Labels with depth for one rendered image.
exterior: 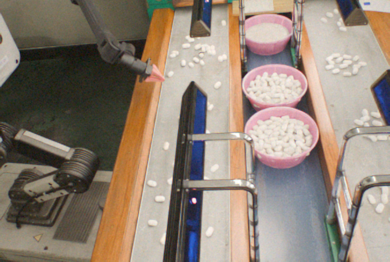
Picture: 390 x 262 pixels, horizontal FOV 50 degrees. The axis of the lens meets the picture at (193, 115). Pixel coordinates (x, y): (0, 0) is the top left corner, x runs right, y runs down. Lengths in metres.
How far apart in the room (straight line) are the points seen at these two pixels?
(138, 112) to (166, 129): 0.15
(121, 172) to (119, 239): 0.27
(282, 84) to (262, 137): 0.33
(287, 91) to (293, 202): 0.51
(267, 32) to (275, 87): 0.44
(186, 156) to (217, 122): 0.63
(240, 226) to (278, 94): 0.66
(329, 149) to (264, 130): 0.26
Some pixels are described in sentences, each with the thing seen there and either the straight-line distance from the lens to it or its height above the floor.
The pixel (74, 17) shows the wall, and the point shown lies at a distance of 3.46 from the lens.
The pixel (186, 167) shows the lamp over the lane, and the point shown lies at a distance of 1.00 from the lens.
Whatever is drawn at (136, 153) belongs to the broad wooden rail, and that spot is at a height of 0.76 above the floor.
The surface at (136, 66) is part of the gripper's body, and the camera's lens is 1.69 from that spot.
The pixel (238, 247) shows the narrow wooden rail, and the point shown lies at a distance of 1.27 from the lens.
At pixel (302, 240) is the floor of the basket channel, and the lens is 1.39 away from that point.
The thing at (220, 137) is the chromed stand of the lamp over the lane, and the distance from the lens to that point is 1.05.
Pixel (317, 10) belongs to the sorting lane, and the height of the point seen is 0.74.
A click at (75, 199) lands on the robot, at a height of 0.47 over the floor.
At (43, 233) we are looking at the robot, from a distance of 1.83.
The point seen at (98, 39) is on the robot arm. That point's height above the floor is 1.03.
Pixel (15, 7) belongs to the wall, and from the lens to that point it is 3.58.
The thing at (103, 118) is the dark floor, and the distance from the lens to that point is 2.93.
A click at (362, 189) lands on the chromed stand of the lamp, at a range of 1.00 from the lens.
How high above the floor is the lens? 1.87
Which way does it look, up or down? 42 degrees down
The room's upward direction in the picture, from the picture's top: 9 degrees counter-clockwise
